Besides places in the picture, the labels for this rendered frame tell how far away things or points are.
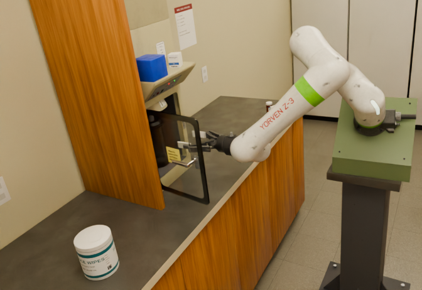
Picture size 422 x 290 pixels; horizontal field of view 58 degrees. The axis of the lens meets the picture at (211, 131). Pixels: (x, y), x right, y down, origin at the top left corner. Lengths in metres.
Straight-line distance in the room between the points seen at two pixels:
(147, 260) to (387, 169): 1.10
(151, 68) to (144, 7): 0.28
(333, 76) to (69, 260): 1.19
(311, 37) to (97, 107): 0.91
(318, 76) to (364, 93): 0.41
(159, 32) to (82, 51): 0.35
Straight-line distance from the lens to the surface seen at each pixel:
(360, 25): 4.39
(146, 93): 1.60
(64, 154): 1.99
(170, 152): 1.64
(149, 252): 1.56
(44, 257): 1.73
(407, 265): 2.90
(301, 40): 1.44
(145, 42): 1.70
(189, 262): 1.71
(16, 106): 1.82
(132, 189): 1.81
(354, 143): 1.90
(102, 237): 1.45
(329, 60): 1.36
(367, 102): 1.71
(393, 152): 1.88
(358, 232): 2.16
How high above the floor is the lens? 1.93
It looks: 24 degrees down
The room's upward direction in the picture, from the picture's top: 7 degrees counter-clockwise
